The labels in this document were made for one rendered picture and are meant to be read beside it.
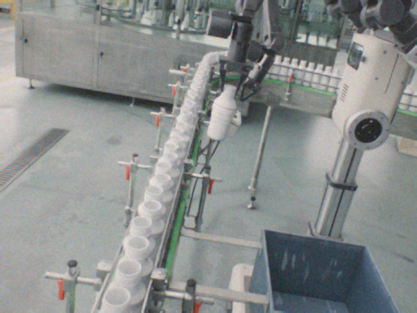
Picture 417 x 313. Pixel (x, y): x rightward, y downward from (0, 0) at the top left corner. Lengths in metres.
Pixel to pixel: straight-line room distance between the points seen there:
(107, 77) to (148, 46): 0.63
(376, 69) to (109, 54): 3.73
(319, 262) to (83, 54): 4.05
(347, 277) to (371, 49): 0.73
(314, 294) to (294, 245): 0.19
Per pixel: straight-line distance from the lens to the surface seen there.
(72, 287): 0.76
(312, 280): 1.31
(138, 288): 0.67
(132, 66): 4.73
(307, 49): 6.57
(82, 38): 4.85
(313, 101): 2.88
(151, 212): 0.78
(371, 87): 1.45
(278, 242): 1.21
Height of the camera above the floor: 1.59
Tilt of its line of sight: 20 degrees down
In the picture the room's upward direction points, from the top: 10 degrees clockwise
